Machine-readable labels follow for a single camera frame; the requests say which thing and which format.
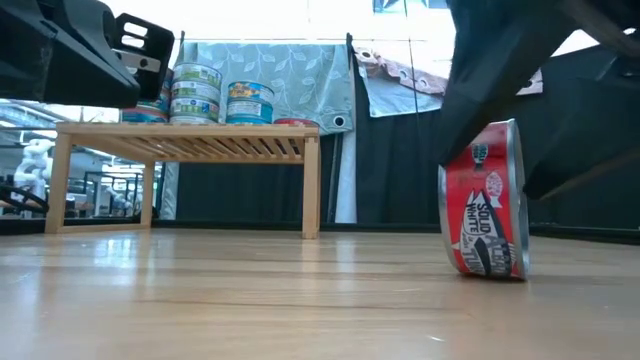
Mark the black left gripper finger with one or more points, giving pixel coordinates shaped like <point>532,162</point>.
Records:
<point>156,82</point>

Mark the pink eyelet curtain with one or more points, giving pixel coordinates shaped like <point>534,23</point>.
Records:
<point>400,75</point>

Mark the grey-green leaf pattern curtain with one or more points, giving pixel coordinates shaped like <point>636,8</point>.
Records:
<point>300,75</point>

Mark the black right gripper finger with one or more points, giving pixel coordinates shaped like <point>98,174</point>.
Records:
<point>575,140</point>
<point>480,90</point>

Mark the white fabric panel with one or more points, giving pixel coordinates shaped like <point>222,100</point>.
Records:
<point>346,190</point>

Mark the light blue cloth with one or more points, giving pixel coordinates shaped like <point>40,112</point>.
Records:
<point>395,102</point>

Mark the black curtain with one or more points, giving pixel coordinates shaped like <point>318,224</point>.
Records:
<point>400,175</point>
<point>240,190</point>

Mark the red label tuna can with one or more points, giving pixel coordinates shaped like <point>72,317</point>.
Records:
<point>480,215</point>
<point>295,122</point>

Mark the black metal rack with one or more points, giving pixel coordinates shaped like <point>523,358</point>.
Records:
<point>115,173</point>

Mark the white machine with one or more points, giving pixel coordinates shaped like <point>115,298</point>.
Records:
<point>35,165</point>

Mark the wooden slatted shelf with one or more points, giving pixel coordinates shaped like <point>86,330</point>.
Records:
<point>185,131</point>

